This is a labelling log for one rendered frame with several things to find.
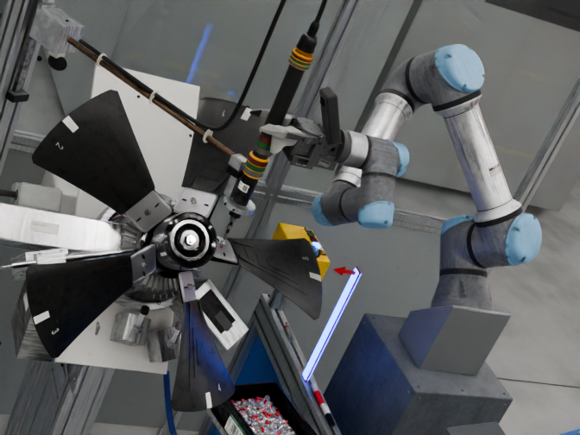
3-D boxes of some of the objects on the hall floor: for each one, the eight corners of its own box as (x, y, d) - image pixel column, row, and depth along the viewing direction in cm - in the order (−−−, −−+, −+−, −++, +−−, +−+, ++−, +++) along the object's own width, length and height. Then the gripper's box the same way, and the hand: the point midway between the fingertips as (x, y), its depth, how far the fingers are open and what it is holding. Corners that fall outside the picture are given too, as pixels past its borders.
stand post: (-15, 509, 305) (109, 163, 256) (17, 511, 309) (145, 170, 260) (-13, 522, 301) (112, 173, 252) (19, 523, 305) (148, 179, 256)
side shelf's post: (-4, 457, 323) (76, 228, 288) (9, 458, 325) (91, 230, 290) (-4, 467, 320) (78, 236, 285) (10, 468, 322) (92, 239, 287)
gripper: (342, 182, 226) (251, 162, 217) (322, 152, 237) (235, 132, 227) (358, 147, 223) (267, 125, 213) (337, 118, 233) (249, 96, 224)
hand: (261, 117), depth 220 cm, fingers open, 6 cm apart
